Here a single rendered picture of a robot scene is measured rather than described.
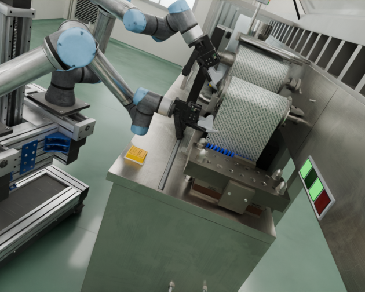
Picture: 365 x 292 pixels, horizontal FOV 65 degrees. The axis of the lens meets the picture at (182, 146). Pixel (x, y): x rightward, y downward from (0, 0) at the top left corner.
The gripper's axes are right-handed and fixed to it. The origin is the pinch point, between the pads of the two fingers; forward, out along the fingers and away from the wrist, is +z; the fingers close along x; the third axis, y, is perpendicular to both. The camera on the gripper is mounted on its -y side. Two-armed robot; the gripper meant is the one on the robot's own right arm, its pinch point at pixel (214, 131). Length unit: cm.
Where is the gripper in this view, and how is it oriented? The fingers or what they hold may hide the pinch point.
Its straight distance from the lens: 118.7
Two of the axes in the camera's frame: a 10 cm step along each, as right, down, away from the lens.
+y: 3.4, -8.2, -4.5
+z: 9.3, 3.7, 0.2
